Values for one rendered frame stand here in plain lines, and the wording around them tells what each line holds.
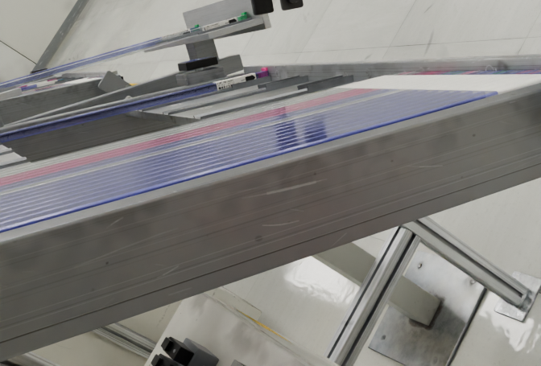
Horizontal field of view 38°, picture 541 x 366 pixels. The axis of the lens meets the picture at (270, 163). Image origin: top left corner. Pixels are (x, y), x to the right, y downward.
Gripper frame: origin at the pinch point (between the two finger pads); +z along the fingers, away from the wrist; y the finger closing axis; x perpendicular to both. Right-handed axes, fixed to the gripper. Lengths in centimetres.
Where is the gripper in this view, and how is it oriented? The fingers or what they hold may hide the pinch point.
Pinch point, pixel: (276, 4)
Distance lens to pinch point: 113.1
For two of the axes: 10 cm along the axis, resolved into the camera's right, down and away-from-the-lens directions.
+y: -4.3, -1.0, 9.0
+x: -8.8, 2.5, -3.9
